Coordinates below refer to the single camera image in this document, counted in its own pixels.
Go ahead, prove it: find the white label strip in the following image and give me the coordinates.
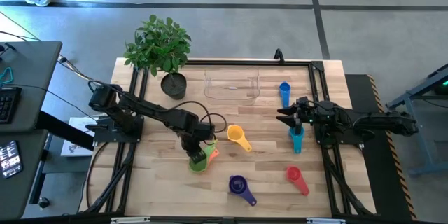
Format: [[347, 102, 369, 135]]
[[110, 216, 152, 224], [306, 217, 347, 224]]

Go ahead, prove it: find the orange measuring cup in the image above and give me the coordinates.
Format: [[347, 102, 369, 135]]
[[208, 148, 221, 165]]

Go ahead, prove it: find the black aluminium table frame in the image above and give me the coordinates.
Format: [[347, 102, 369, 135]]
[[78, 58, 377, 218]]

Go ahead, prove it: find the blue metal table frame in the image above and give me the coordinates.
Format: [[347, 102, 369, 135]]
[[385, 63, 448, 179]]

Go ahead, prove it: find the green measuring cup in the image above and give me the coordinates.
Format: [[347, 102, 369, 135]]
[[188, 139, 220, 174]]

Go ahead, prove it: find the clear plastic basket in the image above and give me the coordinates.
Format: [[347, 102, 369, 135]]
[[203, 66, 261, 106]]

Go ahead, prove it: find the green plant in black pot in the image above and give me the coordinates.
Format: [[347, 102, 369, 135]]
[[122, 14, 193, 101]]

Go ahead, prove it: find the yellow measuring cup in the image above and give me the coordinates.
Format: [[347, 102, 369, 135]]
[[226, 124, 253, 153]]

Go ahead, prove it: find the white paper booklet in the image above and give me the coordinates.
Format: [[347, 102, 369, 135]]
[[60, 115, 103, 158]]

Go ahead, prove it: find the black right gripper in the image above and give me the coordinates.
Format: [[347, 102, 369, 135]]
[[275, 96, 325, 136]]

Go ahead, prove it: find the teal measuring cup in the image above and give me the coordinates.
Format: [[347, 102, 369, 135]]
[[288, 125, 305, 155]]

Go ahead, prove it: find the grey desk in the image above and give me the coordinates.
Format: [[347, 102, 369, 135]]
[[0, 40, 64, 133], [0, 128, 50, 222]]

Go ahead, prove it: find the black smartphone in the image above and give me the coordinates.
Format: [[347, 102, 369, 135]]
[[0, 140, 24, 180]]

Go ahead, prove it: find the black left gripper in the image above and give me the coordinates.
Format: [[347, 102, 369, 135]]
[[180, 122, 215, 165]]

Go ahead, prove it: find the black keyboard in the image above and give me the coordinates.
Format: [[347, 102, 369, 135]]
[[0, 86, 22, 125]]

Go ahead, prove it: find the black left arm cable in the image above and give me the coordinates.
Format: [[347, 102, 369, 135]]
[[173, 100, 228, 146]]

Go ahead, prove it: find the black floor cable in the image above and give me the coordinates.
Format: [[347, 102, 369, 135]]
[[0, 10, 94, 81]]

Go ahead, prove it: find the teal carabiner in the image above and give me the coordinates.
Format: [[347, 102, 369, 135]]
[[0, 66, 14, 86]]

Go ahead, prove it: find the purple measuring cup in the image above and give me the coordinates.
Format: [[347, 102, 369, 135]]
[[228, 174, 258, 207]]

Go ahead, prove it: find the red measuring cup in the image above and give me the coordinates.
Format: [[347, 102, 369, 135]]
[[285, 165, 311, 197]]

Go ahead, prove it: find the black hazard-striped floor mat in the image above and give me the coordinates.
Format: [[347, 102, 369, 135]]
[[344, 73, 418, 222]]

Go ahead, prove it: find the black desk caster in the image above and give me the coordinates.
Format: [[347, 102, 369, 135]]
[[37, 196, 51, 211]]

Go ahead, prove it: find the small blue measuring cup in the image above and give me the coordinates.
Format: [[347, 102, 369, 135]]
[[279, 80, 292, 109]]

